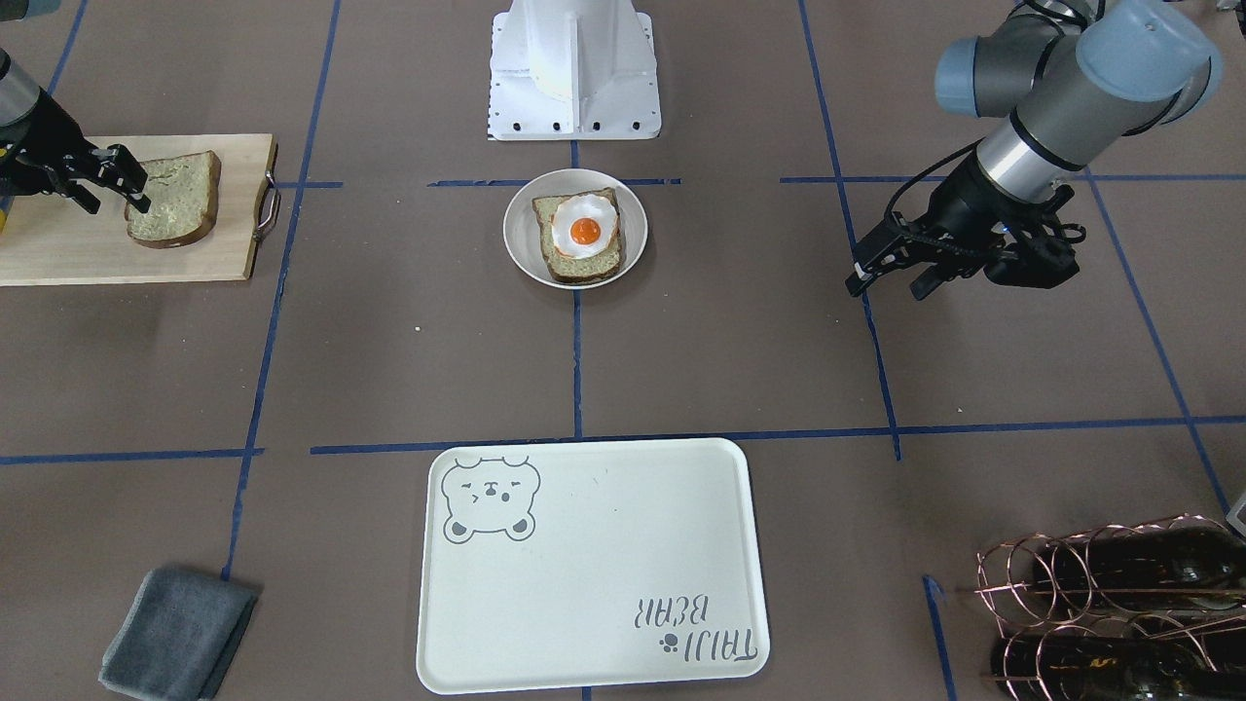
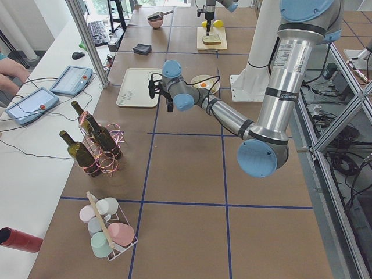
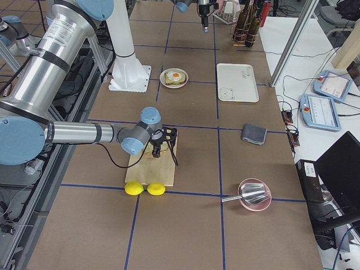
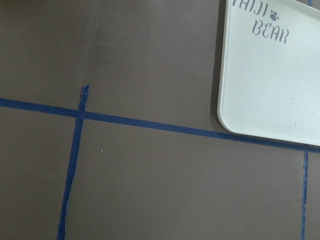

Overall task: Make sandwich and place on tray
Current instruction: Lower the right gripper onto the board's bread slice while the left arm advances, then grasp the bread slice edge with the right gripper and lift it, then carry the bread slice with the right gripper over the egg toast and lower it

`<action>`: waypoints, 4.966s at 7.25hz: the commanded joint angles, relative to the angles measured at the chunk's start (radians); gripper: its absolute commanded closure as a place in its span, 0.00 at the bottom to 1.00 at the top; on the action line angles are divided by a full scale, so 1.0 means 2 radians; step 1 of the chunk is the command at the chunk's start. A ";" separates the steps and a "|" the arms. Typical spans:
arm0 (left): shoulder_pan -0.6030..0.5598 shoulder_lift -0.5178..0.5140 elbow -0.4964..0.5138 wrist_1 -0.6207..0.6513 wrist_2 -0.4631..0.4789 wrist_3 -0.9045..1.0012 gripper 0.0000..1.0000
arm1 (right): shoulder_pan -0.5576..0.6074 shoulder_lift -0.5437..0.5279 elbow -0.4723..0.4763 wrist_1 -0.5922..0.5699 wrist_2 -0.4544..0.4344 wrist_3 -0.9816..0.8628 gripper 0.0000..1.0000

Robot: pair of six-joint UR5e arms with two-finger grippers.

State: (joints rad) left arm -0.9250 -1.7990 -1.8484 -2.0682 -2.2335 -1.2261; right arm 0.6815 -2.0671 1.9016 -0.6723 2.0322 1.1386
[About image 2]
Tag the copper wire bottle rack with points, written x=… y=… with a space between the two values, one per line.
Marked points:
x=105 y=160

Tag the light pink cup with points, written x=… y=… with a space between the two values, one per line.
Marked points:
x=86 y=214

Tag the metal scoop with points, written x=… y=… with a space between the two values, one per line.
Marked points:
x=158 y=15

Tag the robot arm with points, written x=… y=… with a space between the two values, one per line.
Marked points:
x=230 y=5
x=303 y=25

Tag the white plate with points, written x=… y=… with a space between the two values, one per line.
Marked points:
x=199 y=78

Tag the grey folded cloth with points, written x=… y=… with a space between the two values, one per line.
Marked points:
x=142 y=49

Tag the pink bowl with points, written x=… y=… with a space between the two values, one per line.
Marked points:
x=156 y=24

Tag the mint green cup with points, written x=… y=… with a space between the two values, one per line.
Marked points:
x=100 y=246

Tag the teach pendant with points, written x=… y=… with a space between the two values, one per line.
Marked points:
x=72 y=81
x=33 y=106

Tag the fried egg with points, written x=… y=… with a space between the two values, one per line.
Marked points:
x=208 y=84

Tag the white cup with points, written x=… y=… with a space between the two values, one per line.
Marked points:
x=107 y=206

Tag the black computer mouse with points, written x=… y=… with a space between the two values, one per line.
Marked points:
x=77 y=55

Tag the aluminium frame post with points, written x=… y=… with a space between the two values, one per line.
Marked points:
x=77 y=15

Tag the dark green wine bottle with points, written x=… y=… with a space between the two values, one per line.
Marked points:
x=81 y=155

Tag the wooden cutting board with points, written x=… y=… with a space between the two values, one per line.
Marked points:
x=201 y=31

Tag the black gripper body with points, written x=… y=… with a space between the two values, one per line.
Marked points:
x=208 y=14
x=168 y=102

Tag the black keyboard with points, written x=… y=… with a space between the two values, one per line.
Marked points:
x=98 y=32

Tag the far teach pendant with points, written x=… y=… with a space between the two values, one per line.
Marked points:
x=72 y=81

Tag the near teach pendant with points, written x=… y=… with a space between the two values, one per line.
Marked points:
x=33 y=106

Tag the yellow lemon left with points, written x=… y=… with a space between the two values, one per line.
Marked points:
x=218 y=24

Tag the red cylinder bottle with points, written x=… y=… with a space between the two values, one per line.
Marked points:
x=15 y=239

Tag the grey blue cup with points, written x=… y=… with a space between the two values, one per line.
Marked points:
x=94 y=226

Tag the white wire cup rack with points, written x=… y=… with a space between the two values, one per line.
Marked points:
x=105 y=221

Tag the cream bear tray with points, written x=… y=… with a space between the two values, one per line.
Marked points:
x=134 y=90

